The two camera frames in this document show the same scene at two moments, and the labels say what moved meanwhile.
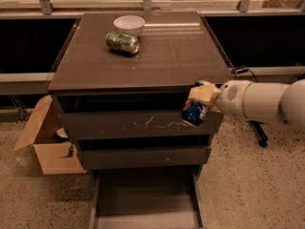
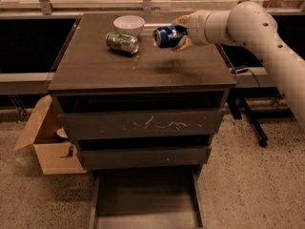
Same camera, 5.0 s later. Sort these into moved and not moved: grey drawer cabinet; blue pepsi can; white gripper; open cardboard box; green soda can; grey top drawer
Moved: white gripper; blue pepsi can
Not moved: green soda can; open cardboard box; grey drawer cabinet; grey top drawer
